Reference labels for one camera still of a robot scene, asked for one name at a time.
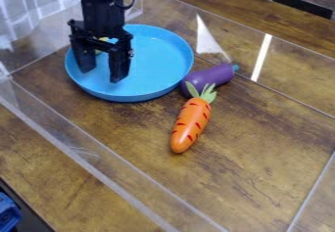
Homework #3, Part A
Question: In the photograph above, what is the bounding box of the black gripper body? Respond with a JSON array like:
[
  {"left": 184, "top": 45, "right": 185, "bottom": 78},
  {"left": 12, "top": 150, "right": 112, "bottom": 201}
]
[{"left": 68, "top": 0, "right": 133, "bottom": 52}]

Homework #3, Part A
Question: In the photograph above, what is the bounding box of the blue round tray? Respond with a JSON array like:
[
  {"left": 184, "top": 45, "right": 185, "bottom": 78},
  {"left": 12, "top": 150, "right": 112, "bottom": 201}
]
[{"left": 64, "top": 24, "right": 193, "bottom": 103}]

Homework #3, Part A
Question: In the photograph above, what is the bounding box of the blue object at corner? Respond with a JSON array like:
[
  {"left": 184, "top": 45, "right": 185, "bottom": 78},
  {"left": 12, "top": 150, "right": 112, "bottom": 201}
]
[{"left": 0, "top": 192, "right": 21, "bottom": 232}]

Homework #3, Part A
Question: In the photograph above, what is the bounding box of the purple toy eggplant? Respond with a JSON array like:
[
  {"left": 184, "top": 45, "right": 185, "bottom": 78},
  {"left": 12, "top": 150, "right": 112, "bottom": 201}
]
[{"left": 180, "top": 63, "right": 239, "bottom": 97}]

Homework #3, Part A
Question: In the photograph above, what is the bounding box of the yellow toy lemon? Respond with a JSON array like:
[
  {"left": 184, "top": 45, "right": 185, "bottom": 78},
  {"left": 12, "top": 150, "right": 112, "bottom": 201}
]
[{"left": 94, "top": 37, "right": 109, "bottom": 55}]

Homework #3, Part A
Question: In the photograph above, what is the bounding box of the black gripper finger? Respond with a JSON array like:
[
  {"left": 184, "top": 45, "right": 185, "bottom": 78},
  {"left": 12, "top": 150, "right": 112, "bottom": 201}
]
[
  {"left": 70, "top": 38, "right": 96, "bottom": 73},
  {"left": 108, "top": 49, "right": 132, "bottom": 83}
]

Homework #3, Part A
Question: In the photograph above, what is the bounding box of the clear acrylic enclosure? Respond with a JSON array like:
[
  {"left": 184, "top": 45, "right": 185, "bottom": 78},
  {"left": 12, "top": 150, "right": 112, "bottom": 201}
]
[{"left": 0, "top": 0, "right": 335, "bottom": 232}]

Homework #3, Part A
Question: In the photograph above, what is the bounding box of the orange toy carrot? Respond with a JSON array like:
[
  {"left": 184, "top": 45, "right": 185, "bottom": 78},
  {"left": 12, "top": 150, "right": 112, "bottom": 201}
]
[{"left": 169, "top": 82, "right": 217, "bottom": 154}]

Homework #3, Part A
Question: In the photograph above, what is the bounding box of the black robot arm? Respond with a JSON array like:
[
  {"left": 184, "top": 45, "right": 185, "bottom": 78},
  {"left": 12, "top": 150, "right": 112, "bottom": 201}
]
[{"left": 68, "top": 0, "right": 133, "bottom": 83}]

